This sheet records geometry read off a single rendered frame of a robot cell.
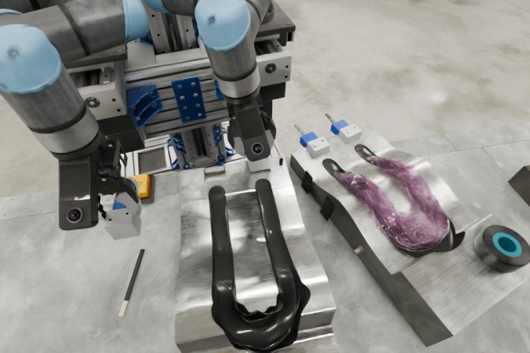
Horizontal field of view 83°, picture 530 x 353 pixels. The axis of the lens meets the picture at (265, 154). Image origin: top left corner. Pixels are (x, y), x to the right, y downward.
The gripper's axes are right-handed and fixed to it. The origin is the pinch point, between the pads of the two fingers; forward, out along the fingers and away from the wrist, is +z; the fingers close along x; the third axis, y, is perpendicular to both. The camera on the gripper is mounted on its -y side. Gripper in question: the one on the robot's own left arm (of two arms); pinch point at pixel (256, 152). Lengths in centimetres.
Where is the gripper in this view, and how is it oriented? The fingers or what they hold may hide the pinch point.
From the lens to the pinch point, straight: 69.5
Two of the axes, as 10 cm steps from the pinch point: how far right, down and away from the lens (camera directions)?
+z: 1.1, 5.2, 8.5
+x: -9.7, 2.2, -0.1
